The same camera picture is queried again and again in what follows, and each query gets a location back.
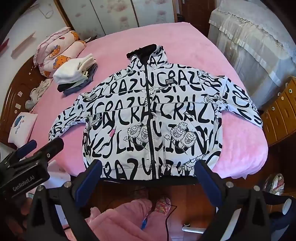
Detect black cable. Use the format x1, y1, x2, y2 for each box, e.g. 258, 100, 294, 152
165, 197, 178, 224

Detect dark grey folded garment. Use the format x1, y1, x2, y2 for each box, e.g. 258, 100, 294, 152
57, 65, 99, 92

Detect pink bear print quilt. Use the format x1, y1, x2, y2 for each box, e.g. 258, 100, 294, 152
33, 27, 87, 78

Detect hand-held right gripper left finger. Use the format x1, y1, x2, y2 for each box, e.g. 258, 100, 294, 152
23, 159, 103, 241

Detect small white printed pillow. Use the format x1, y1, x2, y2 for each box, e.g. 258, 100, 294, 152
8, 112, 38, 144

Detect blue folded garment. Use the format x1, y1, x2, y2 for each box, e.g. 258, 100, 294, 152
63, 77, 94, 97

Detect black and white printed jacket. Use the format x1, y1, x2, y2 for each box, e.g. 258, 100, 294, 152
48, 44, 264, 184

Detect shiny plastic bag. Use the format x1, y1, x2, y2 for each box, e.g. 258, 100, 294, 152
264, 173, 285, 193

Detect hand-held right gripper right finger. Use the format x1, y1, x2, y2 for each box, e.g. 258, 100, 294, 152
195, 160, 271, 241

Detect pink bed blanket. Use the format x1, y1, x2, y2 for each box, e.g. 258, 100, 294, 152
23, 22, 269, 179

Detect white folded garment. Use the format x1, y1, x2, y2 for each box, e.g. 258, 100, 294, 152
53, 54, 96, 85

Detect floral door wardrobe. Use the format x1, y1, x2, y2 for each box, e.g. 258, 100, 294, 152
54, 0, 183, 42

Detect white wall cable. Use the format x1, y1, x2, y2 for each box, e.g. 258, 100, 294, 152
38, 1, 54, 19

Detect white cup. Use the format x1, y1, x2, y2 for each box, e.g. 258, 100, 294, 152
282, 197, 295, 216

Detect crumpled beige cloth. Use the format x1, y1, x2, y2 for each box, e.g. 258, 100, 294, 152
25, 79, 53, 111

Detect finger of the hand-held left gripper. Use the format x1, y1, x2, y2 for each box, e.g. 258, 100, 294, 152
16, 140, 38, 160
30, 138, 65, 161

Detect person's pink pajama legs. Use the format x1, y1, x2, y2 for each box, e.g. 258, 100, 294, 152
84, 199, 183, 241

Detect wooden headboard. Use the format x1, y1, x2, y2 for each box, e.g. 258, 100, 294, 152
0, 56, 47, 149

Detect wooden drawer cabinet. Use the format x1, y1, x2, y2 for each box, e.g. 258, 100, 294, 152
260, 76, 296, 147

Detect pink wall shelf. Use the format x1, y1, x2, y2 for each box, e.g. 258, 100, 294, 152
11, 32, 36, 57

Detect dark wooden door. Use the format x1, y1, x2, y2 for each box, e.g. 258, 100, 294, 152
180, 0, 216, 36

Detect floral slipper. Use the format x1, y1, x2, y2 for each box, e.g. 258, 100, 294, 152
155, 195, 172, 215

